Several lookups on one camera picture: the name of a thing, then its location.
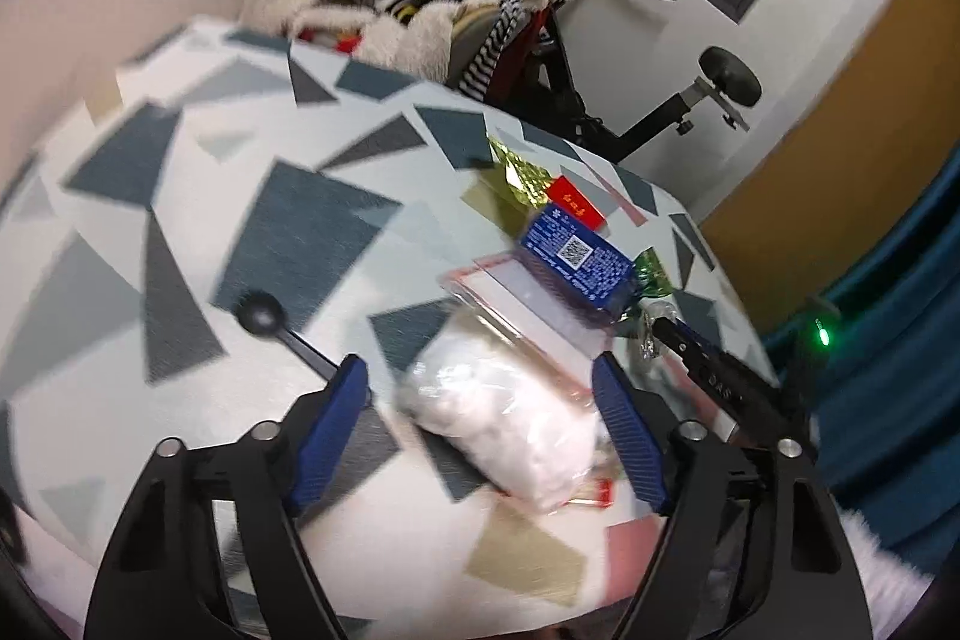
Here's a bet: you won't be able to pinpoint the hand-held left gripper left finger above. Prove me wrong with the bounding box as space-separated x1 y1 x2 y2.
81 353 372 640

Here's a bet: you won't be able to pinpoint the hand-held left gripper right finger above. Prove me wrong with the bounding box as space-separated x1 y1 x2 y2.
591 353 875 640

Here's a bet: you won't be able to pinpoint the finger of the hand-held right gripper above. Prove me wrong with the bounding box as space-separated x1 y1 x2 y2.
652 316 812 444

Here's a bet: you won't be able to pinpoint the clear wrapper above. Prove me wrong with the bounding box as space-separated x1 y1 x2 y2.
634 299 683 360

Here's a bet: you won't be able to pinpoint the green foil wrapper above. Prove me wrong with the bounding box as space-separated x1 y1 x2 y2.
634 246 676 300

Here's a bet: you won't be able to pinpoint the clear bag of white cotton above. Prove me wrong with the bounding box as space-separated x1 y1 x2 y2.
397 250 622 513

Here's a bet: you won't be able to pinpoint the blue cardboard box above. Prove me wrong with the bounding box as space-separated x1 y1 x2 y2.
517 206 637 315

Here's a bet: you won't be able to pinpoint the gold foil wrapper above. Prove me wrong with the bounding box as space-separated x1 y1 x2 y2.
461 136 571 229

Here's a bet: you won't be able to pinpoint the teal curtain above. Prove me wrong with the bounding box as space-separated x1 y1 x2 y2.
757 152 960 573

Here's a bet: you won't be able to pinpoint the black ball-tipped rod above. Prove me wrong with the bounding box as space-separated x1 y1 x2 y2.
236 291 338 382

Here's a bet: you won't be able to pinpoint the pale fuzzy fleece garment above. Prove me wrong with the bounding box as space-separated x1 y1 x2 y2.
836 509 931 618

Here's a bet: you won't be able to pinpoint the red cigarette pack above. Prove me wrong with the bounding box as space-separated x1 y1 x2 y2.
546 176 610 232

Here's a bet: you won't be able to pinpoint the tan wooden panel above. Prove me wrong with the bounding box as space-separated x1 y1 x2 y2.
701 0 960 326

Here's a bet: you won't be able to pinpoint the black exercise bike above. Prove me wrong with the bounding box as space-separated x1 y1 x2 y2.
525 0 762 165

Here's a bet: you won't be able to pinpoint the red garment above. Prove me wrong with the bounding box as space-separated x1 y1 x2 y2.
487 6 560 109

